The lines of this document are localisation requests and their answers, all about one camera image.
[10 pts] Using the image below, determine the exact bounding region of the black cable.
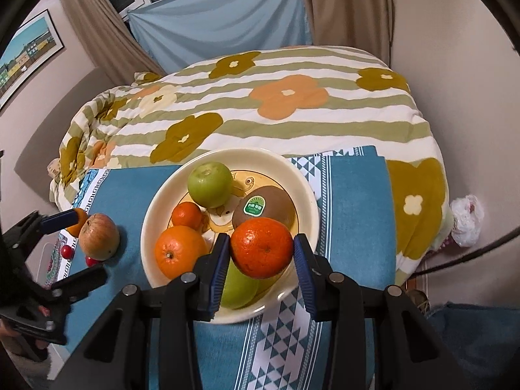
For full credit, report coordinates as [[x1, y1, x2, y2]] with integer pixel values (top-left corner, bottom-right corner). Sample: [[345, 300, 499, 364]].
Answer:
[[414, 227, 520, 277]]

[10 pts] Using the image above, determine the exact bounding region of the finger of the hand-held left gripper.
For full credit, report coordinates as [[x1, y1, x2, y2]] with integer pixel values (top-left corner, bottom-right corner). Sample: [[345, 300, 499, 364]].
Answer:
[[8, 209, 78, 248], [41, 266, 108, 305]]

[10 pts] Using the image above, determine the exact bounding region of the framed wall poster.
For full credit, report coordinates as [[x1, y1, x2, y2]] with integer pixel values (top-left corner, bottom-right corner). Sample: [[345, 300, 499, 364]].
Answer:
[[0, 9, 65, 108]]

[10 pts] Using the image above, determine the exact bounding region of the cream bowl with cartoon print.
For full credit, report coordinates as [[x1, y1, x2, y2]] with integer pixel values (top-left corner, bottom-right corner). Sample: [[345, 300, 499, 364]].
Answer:
[[140, 147, 319, 325]]

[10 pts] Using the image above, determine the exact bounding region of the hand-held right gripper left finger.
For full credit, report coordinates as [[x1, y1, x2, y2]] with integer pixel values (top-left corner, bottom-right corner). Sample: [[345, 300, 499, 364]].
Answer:
[[61, 233, 231, 390]]

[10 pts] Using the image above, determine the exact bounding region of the small mandarin orange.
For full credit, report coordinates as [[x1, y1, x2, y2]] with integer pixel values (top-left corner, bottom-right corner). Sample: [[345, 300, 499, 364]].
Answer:
[[171, 202, 204, 231], [230, 217, 294, 280]]

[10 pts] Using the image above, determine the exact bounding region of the green apple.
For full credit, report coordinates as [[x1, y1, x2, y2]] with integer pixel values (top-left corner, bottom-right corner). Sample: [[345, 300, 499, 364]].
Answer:
[[220, 260, 263, 310], [187, 161, 234, 209]]

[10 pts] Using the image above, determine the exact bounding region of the person's left hand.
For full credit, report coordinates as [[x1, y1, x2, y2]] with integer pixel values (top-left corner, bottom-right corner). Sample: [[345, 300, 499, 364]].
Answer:
[[0, 320, 49, 360]]

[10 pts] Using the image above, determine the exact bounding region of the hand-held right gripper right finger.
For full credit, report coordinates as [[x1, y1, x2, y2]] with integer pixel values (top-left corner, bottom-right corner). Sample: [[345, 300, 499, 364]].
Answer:
[[293, 233, 464, 390]]

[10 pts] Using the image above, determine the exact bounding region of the light blue hanging cloth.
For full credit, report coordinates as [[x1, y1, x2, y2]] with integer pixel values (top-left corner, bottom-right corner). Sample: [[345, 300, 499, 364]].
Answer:
[[128, 0, 313, 74]]

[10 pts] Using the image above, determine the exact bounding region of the beige curtain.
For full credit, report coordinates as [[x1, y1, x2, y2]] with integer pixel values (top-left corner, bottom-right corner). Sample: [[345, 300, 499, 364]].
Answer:
[[57, 0, 165, 86], [294, 0, 395, 68]]

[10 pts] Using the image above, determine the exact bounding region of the large orange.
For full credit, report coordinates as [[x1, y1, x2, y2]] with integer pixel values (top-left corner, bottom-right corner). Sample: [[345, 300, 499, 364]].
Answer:
[[66, 208, 89, 237], [154, 225, 209, 280]]

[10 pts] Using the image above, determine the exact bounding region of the brown kiwi with sticker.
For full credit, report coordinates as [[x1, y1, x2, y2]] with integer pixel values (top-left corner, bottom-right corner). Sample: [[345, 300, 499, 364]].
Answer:
[[231, 186, 296, 232]]

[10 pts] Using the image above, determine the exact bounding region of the floral striped blanket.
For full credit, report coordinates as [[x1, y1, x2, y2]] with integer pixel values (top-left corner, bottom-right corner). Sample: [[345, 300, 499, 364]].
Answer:
[[49, 45, 453, 289]]

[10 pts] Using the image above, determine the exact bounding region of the white plastic bag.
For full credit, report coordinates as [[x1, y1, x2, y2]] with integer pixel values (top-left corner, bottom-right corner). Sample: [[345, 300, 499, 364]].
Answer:
[[450, 195, 485, 248]]

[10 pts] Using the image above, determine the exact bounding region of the teal patterned tablecloth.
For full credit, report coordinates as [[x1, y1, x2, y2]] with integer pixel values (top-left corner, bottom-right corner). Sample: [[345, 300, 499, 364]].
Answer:
[[45, 145, 397, 390]]

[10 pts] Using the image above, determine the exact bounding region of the red yellow apple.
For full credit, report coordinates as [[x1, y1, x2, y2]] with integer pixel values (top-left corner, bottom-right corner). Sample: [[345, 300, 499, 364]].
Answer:
[[78, 213, 121, 261]]

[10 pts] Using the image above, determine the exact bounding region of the dark blue cloth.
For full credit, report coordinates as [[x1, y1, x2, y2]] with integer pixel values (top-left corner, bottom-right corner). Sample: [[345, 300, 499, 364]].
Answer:
[[426, 303, 520, 390]]

